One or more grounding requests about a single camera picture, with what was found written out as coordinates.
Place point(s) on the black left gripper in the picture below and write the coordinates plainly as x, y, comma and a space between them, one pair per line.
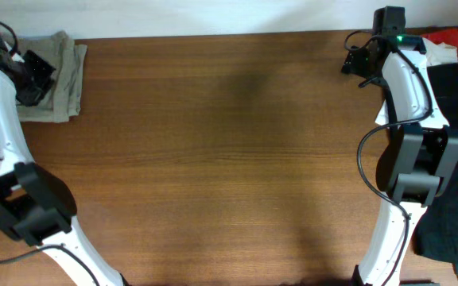
46, 71

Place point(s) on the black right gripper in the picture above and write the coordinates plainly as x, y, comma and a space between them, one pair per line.
354, 63

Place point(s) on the khaki shorts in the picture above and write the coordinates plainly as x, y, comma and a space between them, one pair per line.
63, 100

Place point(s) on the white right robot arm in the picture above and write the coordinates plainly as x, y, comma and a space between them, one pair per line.
422, 153

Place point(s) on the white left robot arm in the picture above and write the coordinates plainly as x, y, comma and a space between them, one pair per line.
35, 206

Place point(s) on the white garment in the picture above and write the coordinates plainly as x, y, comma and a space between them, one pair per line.
438, 54

